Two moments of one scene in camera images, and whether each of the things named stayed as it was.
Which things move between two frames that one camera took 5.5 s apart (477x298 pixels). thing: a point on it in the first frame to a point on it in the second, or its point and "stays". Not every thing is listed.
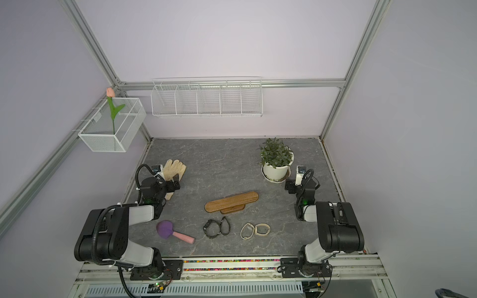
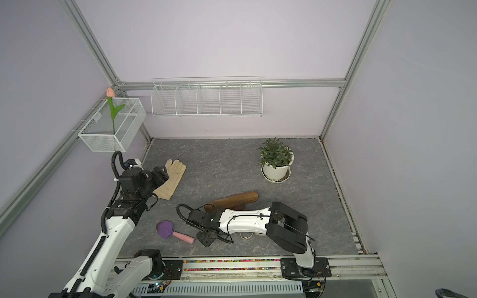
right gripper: [290, 185] to [202, 241]
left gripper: [171, 189] to [158, 176]
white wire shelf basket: [207, 97] stays
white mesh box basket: [98, 133] stays
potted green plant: [276, 159] stays
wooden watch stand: [232, 204] stays
